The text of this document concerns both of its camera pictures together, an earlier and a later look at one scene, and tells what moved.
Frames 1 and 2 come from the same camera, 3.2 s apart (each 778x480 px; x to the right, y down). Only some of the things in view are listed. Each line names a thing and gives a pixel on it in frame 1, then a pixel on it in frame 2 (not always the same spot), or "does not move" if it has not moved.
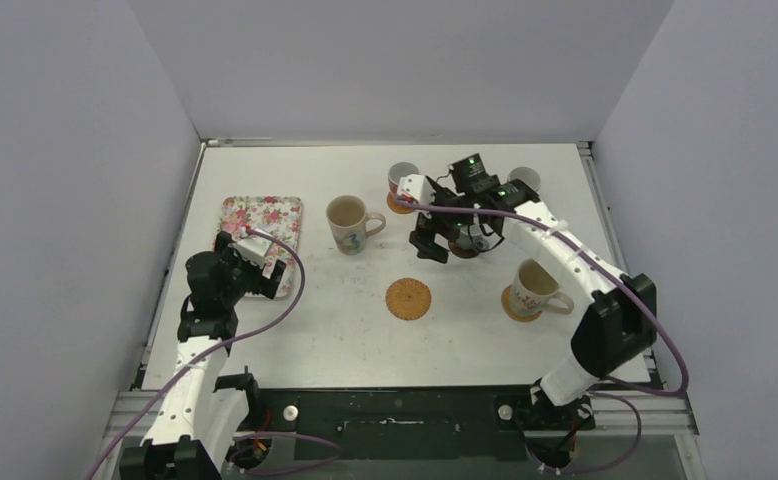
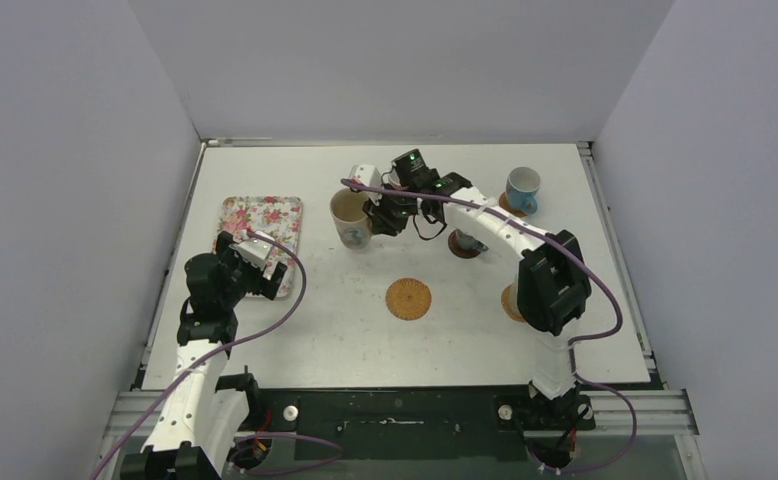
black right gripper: x=430 y=230 → x=384 y=211
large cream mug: x=347 y=217 does not move
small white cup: x=472 y=243 does not move
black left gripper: x=262 y=285 does not move
